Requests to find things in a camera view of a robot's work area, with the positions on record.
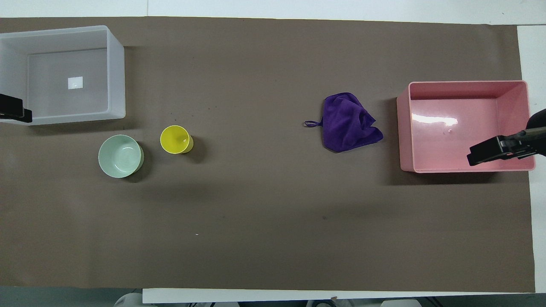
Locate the light green bowl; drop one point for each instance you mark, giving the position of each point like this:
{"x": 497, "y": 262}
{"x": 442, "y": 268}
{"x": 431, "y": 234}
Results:
{"x": 120, "y": 156}

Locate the yellow cup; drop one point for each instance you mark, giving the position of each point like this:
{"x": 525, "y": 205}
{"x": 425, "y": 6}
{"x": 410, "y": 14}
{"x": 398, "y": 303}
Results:
{"x": 175, "y": 139}

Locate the pink plastic box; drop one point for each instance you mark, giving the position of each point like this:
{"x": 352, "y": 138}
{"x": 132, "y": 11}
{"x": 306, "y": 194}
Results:
{"x": 439, "y": 140}

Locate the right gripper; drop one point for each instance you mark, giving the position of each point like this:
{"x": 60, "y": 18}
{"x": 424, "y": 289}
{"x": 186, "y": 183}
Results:
{"x": 538, "y": 121}

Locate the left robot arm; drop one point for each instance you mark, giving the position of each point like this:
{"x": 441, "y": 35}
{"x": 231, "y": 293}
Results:
{"x": 128, "y": 300}

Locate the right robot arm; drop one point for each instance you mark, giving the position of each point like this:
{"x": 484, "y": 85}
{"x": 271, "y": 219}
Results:
{"x": 405, "y": 303}

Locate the translucent white plastic box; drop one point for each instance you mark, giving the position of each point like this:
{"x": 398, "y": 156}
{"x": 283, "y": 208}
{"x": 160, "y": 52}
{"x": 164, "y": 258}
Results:
{"x": 115, "y": 76}

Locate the purple cloth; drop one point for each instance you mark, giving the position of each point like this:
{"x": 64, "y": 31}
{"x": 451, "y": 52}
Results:
{"x": 347, "y": 123}

